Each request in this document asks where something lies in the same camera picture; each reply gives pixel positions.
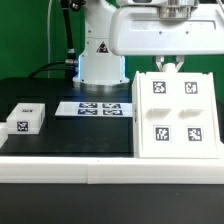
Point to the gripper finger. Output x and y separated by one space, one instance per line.
159 62
179 62

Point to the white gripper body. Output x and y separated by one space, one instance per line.
140 31

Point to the white cabinet body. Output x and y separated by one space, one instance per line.
177 149

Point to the white cabinet door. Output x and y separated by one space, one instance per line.
156 110
197 115

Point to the small white box part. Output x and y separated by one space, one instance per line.
26 118

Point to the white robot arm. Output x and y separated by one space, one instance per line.
101 35

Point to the white flat marker board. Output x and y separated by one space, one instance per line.
95 109

